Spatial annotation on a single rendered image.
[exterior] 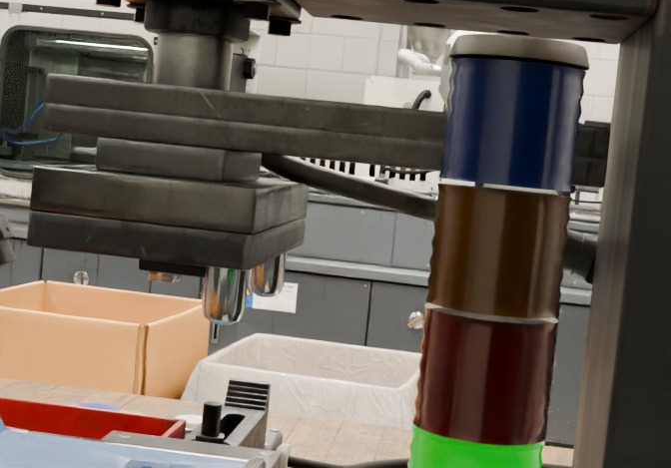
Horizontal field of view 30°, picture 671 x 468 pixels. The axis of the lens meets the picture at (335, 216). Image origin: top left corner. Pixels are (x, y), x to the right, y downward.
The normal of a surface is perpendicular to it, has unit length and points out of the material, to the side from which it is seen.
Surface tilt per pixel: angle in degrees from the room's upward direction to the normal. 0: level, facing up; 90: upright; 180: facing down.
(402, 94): 90
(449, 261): 76
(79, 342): 88
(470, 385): 104
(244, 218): 90
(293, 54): 90
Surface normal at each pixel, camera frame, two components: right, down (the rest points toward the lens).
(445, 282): -0.76, -0.29
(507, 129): -0.19, 0.28
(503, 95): -0.26, -0.22
